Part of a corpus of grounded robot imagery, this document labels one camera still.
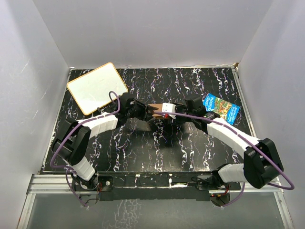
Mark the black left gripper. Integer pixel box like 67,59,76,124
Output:
126,101,158,121

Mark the brown cardboard paper box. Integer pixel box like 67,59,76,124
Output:
147,104,171,120

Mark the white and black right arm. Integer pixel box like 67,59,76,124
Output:
162,95,284,189

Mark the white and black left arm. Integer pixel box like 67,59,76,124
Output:
51,93,158,190

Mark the blue treehouse book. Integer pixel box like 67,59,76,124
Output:
203,94,240,125

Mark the white board with wooden frame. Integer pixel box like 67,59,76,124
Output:
67,62,128,115

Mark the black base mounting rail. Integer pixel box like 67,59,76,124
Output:
72,172,241,203

